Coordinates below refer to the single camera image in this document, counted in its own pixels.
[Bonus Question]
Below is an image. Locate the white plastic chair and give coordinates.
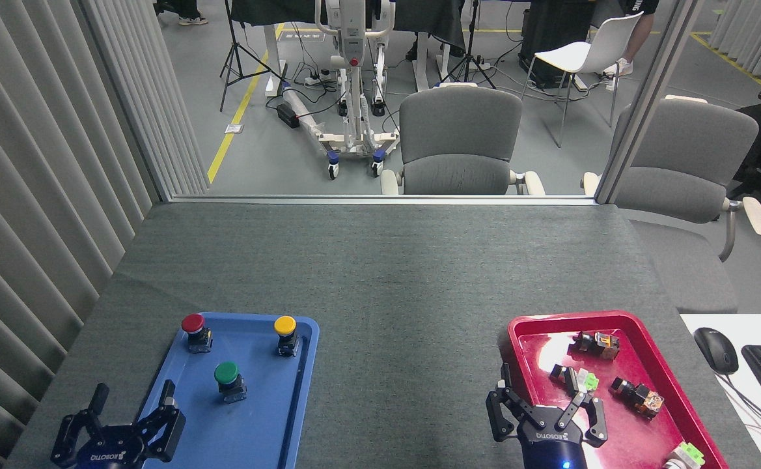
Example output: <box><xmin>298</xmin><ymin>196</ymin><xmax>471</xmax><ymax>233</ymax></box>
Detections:
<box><xmin>521</xmin><ymin>12</ymin><xmax>644</xmax><ymax>148</ymax></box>

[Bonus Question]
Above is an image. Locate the black equipment case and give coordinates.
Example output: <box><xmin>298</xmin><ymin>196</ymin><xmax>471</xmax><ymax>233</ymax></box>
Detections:
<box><xmin>518</xmin><ymin>0</ymin><xmax>594</xmax><ymax>89</ymax></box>

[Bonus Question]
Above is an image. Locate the white desk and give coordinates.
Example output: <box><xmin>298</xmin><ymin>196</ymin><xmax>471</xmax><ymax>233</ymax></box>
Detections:
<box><xmin>680</xmin><ymin>314</ymin><xmax>761</xmax><ymax>469</ymax></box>

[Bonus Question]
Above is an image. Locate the grey switch with green lens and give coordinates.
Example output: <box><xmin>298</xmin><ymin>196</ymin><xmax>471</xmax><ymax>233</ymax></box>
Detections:
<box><xmin>663</xmin><ymin>442</ymin><xmax>706</xmax><ymax>469</ymax></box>
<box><xmin>549</xmin><ymin>364</ymin><xmax>600</xmax><ymax>395</ymax></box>

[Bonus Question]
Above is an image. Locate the grey office chair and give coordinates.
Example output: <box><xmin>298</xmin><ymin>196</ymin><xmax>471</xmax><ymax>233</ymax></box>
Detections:
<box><xmin>581</xmin><ymin>95</ymin><xmax>761</xmax><ymax>263</ymax></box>
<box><xmin>380</xmin><ymin>83</ymin><xmax>546</xmax><ymax>196</ymax></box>

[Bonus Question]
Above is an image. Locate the red push button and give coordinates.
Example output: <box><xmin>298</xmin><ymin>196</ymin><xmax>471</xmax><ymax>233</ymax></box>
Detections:
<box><xmin>180</xmin><ymin>313</ymin><xmax>214</xmax><ymax>354</ymax></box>

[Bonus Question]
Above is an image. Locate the white stand on wheels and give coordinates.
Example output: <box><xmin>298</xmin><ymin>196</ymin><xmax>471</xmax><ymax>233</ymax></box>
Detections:
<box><xmin>283</xmin><ymin>0</ymin><xmax>402</xmax><ymax>180</ymax></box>

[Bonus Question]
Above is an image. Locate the green push button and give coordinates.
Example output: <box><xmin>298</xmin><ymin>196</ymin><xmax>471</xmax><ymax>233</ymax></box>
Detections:
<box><xmin>214</xmin><ymin>362</ymin><xmax>248</xmax><ymax>404</ymax></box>

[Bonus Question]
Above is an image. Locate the yellow push button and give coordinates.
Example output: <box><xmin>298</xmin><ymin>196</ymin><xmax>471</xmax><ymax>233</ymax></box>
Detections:
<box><xmin>273</xmin><ymin>315</ymin><xmax>301</xmax><ymax>358</ymax></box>

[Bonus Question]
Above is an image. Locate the black computer mouse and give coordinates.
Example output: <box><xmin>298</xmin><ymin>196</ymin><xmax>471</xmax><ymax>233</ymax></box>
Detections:
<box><xmin>693</xmin><ymin>327</ymin><xmax>740</xmax><ymax>375</ymax></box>

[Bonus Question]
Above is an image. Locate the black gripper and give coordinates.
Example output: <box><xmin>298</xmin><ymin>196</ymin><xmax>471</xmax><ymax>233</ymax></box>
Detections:
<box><xmin>486</xmin><ymin>363</ymin><xmax>609</xmax><ymax>469</ymax></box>
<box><xmin>50</xmin><ymin>380</ymin><xmax>187</xmax><ymax>469</ymax></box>

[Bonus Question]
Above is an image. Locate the blue plastic tray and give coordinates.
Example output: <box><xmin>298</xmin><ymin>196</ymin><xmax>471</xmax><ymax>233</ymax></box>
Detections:
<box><xmin>118</xmin><ymin>311</ymin><xmax>320</xmax><ymax>469</ymax></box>

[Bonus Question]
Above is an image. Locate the person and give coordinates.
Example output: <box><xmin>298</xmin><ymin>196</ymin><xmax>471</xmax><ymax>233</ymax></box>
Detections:
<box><xmin>156</xmin><ymin>0</ymin><xmax>210</xmax><ymax>26</ymax></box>
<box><xmin>603</xmin><ymin>0</ymin><xmax>661</xmax><ymax>78</ymax></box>

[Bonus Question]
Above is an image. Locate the red plastic tray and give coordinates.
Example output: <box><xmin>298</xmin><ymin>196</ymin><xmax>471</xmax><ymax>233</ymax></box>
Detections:
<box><xmin>507</xmin><ymin>311</ymin><xmax>730</xmax><ymax>469</ymax></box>

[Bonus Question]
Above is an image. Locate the silver frame post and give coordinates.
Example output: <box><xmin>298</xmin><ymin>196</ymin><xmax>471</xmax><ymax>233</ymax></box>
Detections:
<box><xmin>595</xmin><ymin>0</ymin><xmax>704</xmax><ymax>205</ymax></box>

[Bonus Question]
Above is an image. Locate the black switch with orange lens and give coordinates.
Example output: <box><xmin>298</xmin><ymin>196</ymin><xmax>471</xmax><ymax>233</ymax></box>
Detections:
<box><xmin>572</xmin><ymin>330</ymin><xmax>620</xmax><ymax>361</ymax></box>
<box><xmin>609</xmin><ymin>377</ymin><xmax>665</xmax><ymax>419</ymax></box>

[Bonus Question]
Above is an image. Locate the black tripod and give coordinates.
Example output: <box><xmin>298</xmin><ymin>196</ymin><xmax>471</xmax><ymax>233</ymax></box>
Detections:
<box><xmin>219</xmin><ymin>0</ymin><xmax>284</xmax><ymax>113</ymax></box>
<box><xmin>441</xmin><ymin>0</ymin><xmax>497</xmax><ymax>90</ymax></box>

